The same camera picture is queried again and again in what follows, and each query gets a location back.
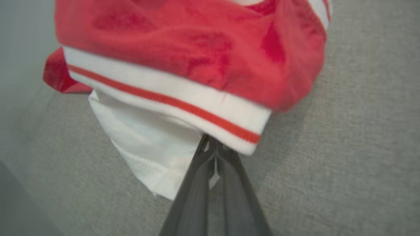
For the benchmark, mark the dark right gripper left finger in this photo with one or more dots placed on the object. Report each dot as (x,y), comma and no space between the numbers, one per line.
(190,203)

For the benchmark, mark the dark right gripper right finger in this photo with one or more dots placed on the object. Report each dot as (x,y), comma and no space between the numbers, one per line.
(236,203)

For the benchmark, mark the red jersey with white sleeves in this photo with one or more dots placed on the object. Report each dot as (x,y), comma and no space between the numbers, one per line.
(183,49)

